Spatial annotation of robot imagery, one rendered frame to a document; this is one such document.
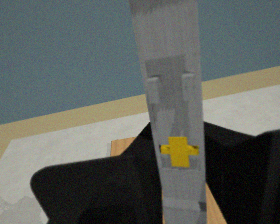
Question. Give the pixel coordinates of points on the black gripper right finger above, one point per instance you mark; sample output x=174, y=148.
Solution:
x=242, y=173

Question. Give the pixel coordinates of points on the wooden board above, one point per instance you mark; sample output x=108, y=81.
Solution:
x=214, y=216

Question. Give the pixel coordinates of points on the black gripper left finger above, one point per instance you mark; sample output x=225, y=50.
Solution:
x=132, y=177

